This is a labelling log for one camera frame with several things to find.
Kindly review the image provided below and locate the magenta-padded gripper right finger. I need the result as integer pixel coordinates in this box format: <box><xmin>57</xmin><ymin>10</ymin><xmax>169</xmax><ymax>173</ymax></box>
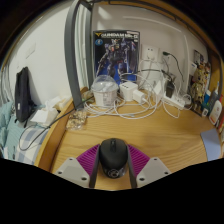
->
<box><xmin>127</xmin><ymin>143</ymin><xmax>172</xmax><ymax>189</ymax></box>

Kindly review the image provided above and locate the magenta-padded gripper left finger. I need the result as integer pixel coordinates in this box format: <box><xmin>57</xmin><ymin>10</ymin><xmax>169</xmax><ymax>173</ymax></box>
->
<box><xmin>54</xmin><ymin>143</ymin><xmax>101</xmax><ymax>189</ymax></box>

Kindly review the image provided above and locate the black computer mouse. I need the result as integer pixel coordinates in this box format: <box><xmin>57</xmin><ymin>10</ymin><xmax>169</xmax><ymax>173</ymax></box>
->
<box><xmin>98</xmin><ymin>138</ymin><xmax>129</xmax><ymax>180</ymax></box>

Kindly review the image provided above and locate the clear plastic snack packet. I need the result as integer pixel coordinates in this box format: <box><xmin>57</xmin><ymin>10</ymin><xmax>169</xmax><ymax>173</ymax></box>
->
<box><xmin>65</xmin><ymin>109</ymin><xmax>88</xmax><ymax>131</ymax></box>

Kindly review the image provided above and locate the white tissue pack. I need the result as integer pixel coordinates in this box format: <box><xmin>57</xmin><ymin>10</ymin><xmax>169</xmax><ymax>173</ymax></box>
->
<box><xmin>29</xmin><ymin>106</ymin><xmax>59</xmax><ymax>127</ymax></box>

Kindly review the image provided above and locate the striped blue bedding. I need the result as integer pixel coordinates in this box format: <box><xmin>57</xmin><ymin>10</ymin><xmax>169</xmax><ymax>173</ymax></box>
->
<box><xmin>0</xmin><ymin>101</ymin><xmax>51</xmax><ymax>166</ymax></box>

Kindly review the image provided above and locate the white power strip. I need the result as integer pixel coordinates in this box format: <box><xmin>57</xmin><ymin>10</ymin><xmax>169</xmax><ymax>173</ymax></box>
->
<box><xmin>162</xmin><ymin>94</ymin><xmax>186</xmax><ymax>109</ymax></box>

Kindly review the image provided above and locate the small white charger block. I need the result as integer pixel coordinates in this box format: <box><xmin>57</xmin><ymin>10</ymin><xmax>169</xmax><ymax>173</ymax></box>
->
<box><xmin>132</xmin><ymin>89</ymin><xmax>147</xmax><ymax>104</ymax></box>

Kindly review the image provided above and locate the black power adapter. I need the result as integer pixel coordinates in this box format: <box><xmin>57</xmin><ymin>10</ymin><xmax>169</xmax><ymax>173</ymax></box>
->
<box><xmin>165</xmin><ymin>81</ymin><xmax>176</xmax><ymax>99</ymax></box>

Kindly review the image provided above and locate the large white charger block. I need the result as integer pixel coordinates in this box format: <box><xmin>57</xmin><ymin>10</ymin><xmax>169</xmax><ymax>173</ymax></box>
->
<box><xmin>118</xmin><ymin>81</ymin><xmax>139</xmax><ymax>102</ymax></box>

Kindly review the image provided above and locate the clear-lidded white container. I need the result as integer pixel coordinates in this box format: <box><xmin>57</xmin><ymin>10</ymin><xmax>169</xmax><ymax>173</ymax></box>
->
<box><xmin>90</xmin><ymin>74</ymin><xmax>120</xmax><ymax>107</ymax></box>

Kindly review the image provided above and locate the white red-capped lotion bottle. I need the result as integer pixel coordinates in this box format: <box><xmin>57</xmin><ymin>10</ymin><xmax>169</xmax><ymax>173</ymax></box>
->
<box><xmin>208</xmin><ymin>94</ymin><xmax>223</xmax><ymax>126</ymax></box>

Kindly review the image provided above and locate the black bag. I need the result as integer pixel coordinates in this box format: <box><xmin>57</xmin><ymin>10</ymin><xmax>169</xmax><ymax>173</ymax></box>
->
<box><xmin>14</xmin><ymin>66</ymin><xmax>34</xmax><ymax>123</ymax></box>

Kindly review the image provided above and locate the brown tree figurine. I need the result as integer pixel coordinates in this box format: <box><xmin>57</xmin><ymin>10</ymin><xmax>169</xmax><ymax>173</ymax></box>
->
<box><xmin>189</xmin><ymin>64</ymin><xmax>209</xmax><ymax>113</ymax></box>

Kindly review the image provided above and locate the white desk lamp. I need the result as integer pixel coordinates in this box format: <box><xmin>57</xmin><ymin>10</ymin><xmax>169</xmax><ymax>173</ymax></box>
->
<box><xmin>131</xmin><ymin>14</ymin><xmax>194</xmax><ymax>106</ymax></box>

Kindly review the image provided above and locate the printed figurine box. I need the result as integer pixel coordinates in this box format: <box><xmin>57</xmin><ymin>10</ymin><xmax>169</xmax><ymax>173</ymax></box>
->
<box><xmin>193</xmin><ymin>49</ymin><xmax>212</xmax><ymax>84</ymax></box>

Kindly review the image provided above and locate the robot model kit box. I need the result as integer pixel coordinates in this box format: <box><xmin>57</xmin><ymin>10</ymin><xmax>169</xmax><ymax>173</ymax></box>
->
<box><xmin>92</xmin><ymin>29</ymin><xmax>141</xmax><ymax>84</ymax></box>

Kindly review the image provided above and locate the wooden shelf unit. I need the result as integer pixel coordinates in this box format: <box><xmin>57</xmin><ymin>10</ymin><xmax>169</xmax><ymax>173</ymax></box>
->
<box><xmin>89</xmin><ymin>0</ymin><xmax>218</xmax><ymax>44</ymax></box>

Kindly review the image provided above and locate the thin black cable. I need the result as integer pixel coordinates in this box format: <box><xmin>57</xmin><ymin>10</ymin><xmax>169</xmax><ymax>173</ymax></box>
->
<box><xmin>18</xmin><ymin>96</ymin><xmax>94</xmax><ymax>152</ymax></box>

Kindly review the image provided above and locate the white cable tangle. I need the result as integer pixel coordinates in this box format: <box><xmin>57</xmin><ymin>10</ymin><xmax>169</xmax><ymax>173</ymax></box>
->
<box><xmin>83</xmin><ymin>59</ymin><xmax>188</xmax><ymax>120</ymax></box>

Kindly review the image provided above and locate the white wall-mounted box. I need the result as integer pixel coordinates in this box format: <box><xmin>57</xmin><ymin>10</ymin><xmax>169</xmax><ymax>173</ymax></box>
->
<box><xmin>189</xmin><ymin>61</ymin><xmax>199</xmax><ymax>73</ymax></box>

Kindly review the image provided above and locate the white wall socket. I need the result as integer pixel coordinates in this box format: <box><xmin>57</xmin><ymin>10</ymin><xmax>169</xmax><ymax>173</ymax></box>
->
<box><xmin>141</xmin><ymin>44</ymin><xmax>159</xmax><ymax>61</ymax></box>
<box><xmin>159</xmin><ymin>49</ymin><xmax>173</xmax><ymax>64</ymax></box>

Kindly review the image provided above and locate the black plug with cable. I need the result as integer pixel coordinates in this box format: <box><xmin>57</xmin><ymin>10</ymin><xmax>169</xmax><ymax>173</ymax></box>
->
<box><xmin>162</xmin><ymin>50</ymin><xmax>185</xmax><ymax>83</ymax></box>

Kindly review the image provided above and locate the grey metal desk frame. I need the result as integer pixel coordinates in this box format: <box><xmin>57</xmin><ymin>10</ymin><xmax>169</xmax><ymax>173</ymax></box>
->
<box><xmin>63</xmin><ymin>0</ymin><xmax>224</xmax><ymax>109</ymax></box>

